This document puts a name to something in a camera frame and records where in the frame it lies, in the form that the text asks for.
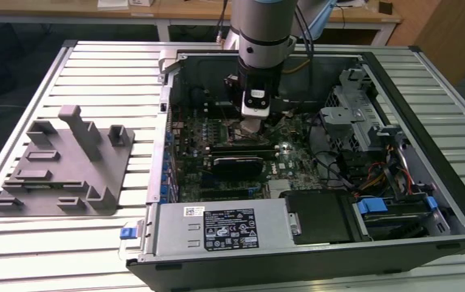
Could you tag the thin metal locking lever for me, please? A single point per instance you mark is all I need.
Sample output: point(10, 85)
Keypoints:
point(277, 128)
point(223, 113)

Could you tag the silver CPU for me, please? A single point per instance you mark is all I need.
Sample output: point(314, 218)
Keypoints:
point(249, 127)

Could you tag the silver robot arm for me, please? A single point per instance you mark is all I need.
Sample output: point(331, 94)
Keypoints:
point(259, 30)

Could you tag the CPU socket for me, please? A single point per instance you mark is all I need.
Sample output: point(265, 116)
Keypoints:
point(251, 139)

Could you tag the black RAM slot bank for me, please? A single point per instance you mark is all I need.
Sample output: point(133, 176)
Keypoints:
point(243, 151)
point(215, 111)

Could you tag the metal drive cage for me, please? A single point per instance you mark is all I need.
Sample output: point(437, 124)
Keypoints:
point(339, 120)

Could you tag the small black case lock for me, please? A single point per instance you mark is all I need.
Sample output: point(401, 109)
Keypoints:
point(162, 107)

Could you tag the black graphics card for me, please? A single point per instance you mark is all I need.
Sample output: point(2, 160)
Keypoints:
point(235, 168)

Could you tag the green motherboard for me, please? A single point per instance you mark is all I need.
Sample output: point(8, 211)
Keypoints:
point(301, 182)

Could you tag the silver chipset heatsink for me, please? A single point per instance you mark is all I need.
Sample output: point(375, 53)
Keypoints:
point(278, 186)

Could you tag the small white box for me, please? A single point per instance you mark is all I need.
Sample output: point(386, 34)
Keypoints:
point(140, 2)

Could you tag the small black box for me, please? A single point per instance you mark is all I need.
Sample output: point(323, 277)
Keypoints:
point(386, 7)

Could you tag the wooden desk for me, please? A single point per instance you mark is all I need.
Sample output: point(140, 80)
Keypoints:
point(114, 13)

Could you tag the white paper box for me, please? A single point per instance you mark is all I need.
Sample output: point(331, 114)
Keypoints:
point(112, 3)

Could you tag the wooden cabinet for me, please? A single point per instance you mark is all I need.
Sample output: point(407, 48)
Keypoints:
point(450, 36)

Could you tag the hard disk in blue carrier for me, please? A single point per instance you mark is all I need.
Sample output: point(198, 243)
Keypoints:
point(371, 206)

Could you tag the silver power supply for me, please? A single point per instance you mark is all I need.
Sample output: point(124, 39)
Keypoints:
point(174, 231)

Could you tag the grey parts rack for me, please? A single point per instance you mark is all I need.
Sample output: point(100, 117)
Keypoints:
point(69, 182)

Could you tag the blue case latch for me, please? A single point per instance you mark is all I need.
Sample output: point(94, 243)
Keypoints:
point(126, 233)

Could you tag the black PC case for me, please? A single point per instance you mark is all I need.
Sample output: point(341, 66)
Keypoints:
point(255, 273)

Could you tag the grey side camera mount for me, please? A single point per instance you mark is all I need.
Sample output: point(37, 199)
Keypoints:
point(231, 88)

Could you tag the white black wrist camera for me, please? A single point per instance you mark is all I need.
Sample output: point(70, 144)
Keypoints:
point(255, 103)

